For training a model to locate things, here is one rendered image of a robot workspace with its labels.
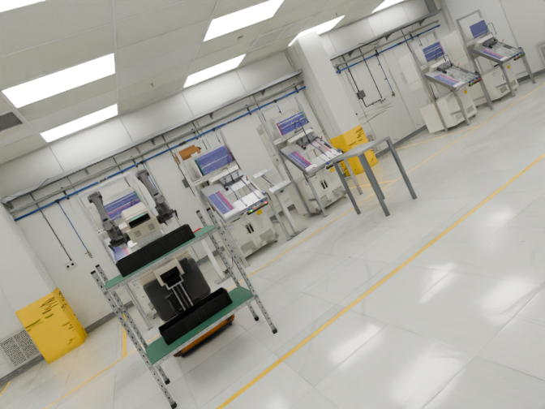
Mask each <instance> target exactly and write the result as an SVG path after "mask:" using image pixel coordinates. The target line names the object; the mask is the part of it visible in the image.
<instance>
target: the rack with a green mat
mask: <svg viewBox="0 0 545 409"><path fill-rule="evenodd" d="M206 210H207V212H208V215H209V217H210V218H211V219H212V222H213V224H214V226H208V224H207V223H206V221H205V220H204V217H203V216H202V214H201V212H200V211H199V210H197V211H196V213H197V215H198V217H199V219H200V220H201V222H202V224H203V226H204V227H203V228H202V229H200V230H198V231H196V232H195V233H194V235H195V237H194V238H193V239H191V240H189V241H187V242H186V243H184V244H182V245H180V246H179V247H177V248H175V249H174V250H172V251H170V252H167V253H166V254H165V255H163V256H161V257H159V258H157V259H155V260H154V261H152V262H150V263H148V264H147V265H145V266H143V267H142V268H140V269H137V270H136V271H135V272H133V273H130V274H129V275H127V276H126V277H123V276H122V275H121V274H119V275H118V276H117V277H115V278H113V279H111V280H109V279H108V278H107V277H106V275H105V273H104V271H103V270H102V268H101V267H100V265H99V264H98V265H96V266H95V267H96V269H97V271H98V273H99V274H100V275H101V277H102V279H103V281H104V282H105V285H104V284H103V282H102V280H101V279H100V278H99V276H98V274H97V272H96V270H93V271H92V272H91V273H90V274H91V275H92V277H93V278H94V280H95V281H96V283H97V285H98V286H99V288H100V289H101V292H102V293H103V295H104V297H105V298H106V300H107V301H108V303H109V305H110V307H111V308H112V309H113V311H114V313H115V315H116V316H117V318H118V319H119V321H120V322H121V324H122V326H123V328H124V329H125V330H126V332H127V334H128V336H129V338H130V339H131V341H132V342H133V344H134V345H135V348H136V349H137V351H138V352H139V354H140V356H141V357H142V359H143V360H144V362H145V363H146V365H147V367H148V369H149V371H150V372H151V374H152V375H153V377H154V378H155V380H156V382H157V384H158V385H159V386H160V388H161V390H162V392H163V394H164V395H165V397H166V398H167V400H168V401H169V403H170V406H171V407H172V409H174V408H175V407H176V406H177V403H176V402H175V401H174V400H173V398H172V396H171V395H170V393H169V391H168V390H167V389H166V387H165V385H164V383H165V384H166V385H168V384H169V383H170V379H169V378H168V377H167V376H166V375H165V373H164V371H163V369H162V368H161V366H160V364H161V363H163V362H164V361H166V360H167V359H168V358H169V357H171V356H172V355H174V354H176V353H177V352H179V351H180V350H182V349H183V348H184V347H186V346H187V345H189V344H190V343H192V342H194V341H195V340H196V339H197V338H199V337H200V336H202V335H203V334H205V333H207V332H208V331H209V330H210V329H212V328H214V327H215V326H217V325H218V324H220V323H221V322H222V321H224V320H225V319H227V318H228V317H230V316H232V315H233V314H234V313H236V312H237V311H238V310H240V309H241V308H243V307H245V306H246V305H247V306H248V308H249V309H250V311H251V314H252V316H253V317H254V319H255V321H258V320H259V318H258V316H257V315H256V313H255V310H254V308H253V307H252V306H251V301H253V300H254V299H255V301H256V302H257V304H258V306H259V308H260V310H261V312H262V313H263V315H264V317H265V319H266V321H267V322H268V325H269V326H270V328H271V330H272V333H273V334H276V333H277V329H276V328H275V326H274V324H273V322H272V321H271V319H270V317H269V315H268V313H267V311H266V310H265V308H264V305H263V304H262V302H261V301H260V298H259V296H258V295H257V293H256V292H255V289H254V287H253V286H252V284H251V282H250V280H249V278H248V276H247V274H246V273H245V271H244V269H243V267H242V265H241V264H240V262H239V260H238V258H237V256H236V255H235V253H234V250H233V248H232V247H231V246H230V243H229V241H228V239H227V238H226V236H225V234H224V232H223V230H222V229H221V227H220V225H219V223H218V221H217V219H216V218H215V216H214V214H213V212H212V210H211V208H208V209H206ZM216 231H218V233H219V235H220V236H221V238H222V240H223V242H224V244H225V246H226V247H227V249H228V251H229V253H230V255H231V256H232V258H233V260H234V263H235V264H236V265H237V267H238V270H239V272H240V273H241V275H242V277H243V279H244V281H245V282H246V284H247V286H248V288H249V290H248V289H247V288H245V287H243V286H241V285H240V283H239V282H238V279H237V278H236V276H235V274H234V272H233V270H232V269H231V267H230V265H229V263H228V261H227V259H226V258H225V256H224V254H223V252H222V250H221V249H220V247H219V245H218V243H217V241H216V240H215V238H214V236H213V233H215V232H216ZM208 236H209V237H210V239H211V240H212V243H213V244H214V246H215V248H216V250H217V251H218V253H219V255H220V257H221V259H222V260H223V262H224V264H225V267H226V268H227V269H228V271H229V273H230V276H231V277H232V279H233V280H234V283H235V284H236V286H237V287H236V288H234V289H233V290H232V291H230V292H229V293H228V294H229V296H230V298H231V299H232V301H233V303H232V304H230V305H229V306H227V307H226V308H224V309H222V310H221V311H219V312H218V313H217V314H215V315H214V316H212V317H210V318H209V319H207V320H206V321H205V322H203V323H202V324H200V325H198V326H197V327H195V328H194V329H193V330H191V331H190V332H188V333H187V334H185V335H183V336H182V337H181V338H179V339H178V340H176V341H175V342H173V343H171V344H170V345H167V344H166V343H165V340H164V339H163V337H162V336H161V337H159V338H158V339H157V340H155V341H154V342H152V343H150V344H149V345H148V344H147V343H146V342H145V340H144V338H143V336H142V334H141V333H140V331H139V330H138V328H137V326H136V325H135V322H134V321H133V320H132V318H131V316H130V314H129V313H128V311H127V310H126V308H125V306H124V305H123V303H122V301H121V300H120V298H119V297H118V295H117V293H116V291H115V290H116V289H118V288H119V287H121V286H123V285H125V284H126V283H128V282H130V281H131V280H133V279H135V278H137V277H138V276H140V275H142V274H143V273H146V272H148V271H149V270H150V269H152V268H154V267H156V266H158V265H159V264H161V263H163V262H164V261H166V260H168V259H169V258H171V257H173V256H175V255H177V254H179V253H180V252H182V251H184V250H185V249H187V248H189V247H190V246H192V245H194V244H195V243H198V242H199V241H200V240H202V239H205V238H206V237H208ZM110 292H111V294H112V296H113V297H114V299H115V300H116V302H117V304H118V306H119V307H120V308H121V310H122V312H123V314H124V315H125V317H126V319H127V320H128V322H129V323H130V325H131V327H132V329H133V330H134V331H135V334H136V335H137V337H138V339H139V340H140V342H141V343H142V345H143V347H144V349H145V352H144V350H143V348H142V346H141V345H140V344H139V342H138V340H137V338H136V337H135V335H134V334H133V332H132V331H131V328H130V327H129V325H128V324H127V322H126V320H125V319H124V317H123V315H122V314H121V312H120V311H119V309H118V307H117V305H116V304H115V302H114V301H113V299H112V297H111V296H110V294H109V293H110ZM145 353H146V354H145ZM155 368H157V370H158V372H159V373H160V374H161V377H162V378H163V380H164V383H163V381H162V380H161V378H160V377H159V375H158V373H157V371H156V369H155Z"/></svg>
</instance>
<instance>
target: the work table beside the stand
mask: <svg viewBox="0 0 545 409"><path fill-rule="evenodd" d="M385 141H386V142H387V144H388V147H389V149H390V151H391V153H392V155H393V158H394V160H395V162H396V163H397V166H398V169H399V171H400V172H401V175H402V178H403V179H404V181H405V183H406V186H407V188H408V190H409V192H410V194H411V196H412V199H413V200H415V199H417V198H418V197H417V196H416V194H415V192H414V189H413V187H412V185H411V183H410V180H409V178H408V176H407V174H406V171H405V169H404V167H403V165H402V164H401V160H400V158H399V156H398V155H397V151H396V149H395V148H394V146H393V142H392V141H391V139H390V137H389V136H386V137H384V138H381V139H378V140H373V141H371V142H367V143H365V144H360V145H358V146H356V147H354V148H353V149H351V150H349V151H347V152H346V153H343V154H342V155H340V156H338V157H336V158H334V159H332V160H331V161H332V163H333V165H334V167H335V169H336V172H337V174H338V176H339V178H340V180H341V182H342V184H343V186H344V188H345V190H346V192H347V194H348V196H349V198H350V201H351V203H352V205H353V206H354V209H355V211H356V213H357V214H358V215H359V214H360V213H361V212H360V210H359V208H358V206H357V204H356V202H355V200H354V197H353V195H352V193H351V191H350V189H349V187H348V185H347V183H346V181H345V179H344V177H343V175H342V172H341V170H340V168H339V166H338V164H337V161H340V160H344V159H347V158H351V157H357V156H358V159H359V161H360V163H361V165H362V167H363V169H364V171H365V173H366V175H367V178H368V180H369V182H370V184H371V186H372V188H373V190H374V193H375V195H376V197H377V199H378V201H379V202H380V205H381V208H382V209H383V211H384V214H385V216H386V217H387V216H389V215H390V213H389V211H388V209H387V206H386V204H385V203H384V199H385V197H384V194H383V192H382V191H381V189H380V185H379V184H378V182H377V180H376V178H375V176H374V174H373V171H372V169H371V167H370V165H369V163H368V161H367V158H366V156H365V154H364V153H365V152H366V151H368V150H370V149H372V148H374V147H375V146H377V145H378V144H381V143H383V142H385Z"/></svg>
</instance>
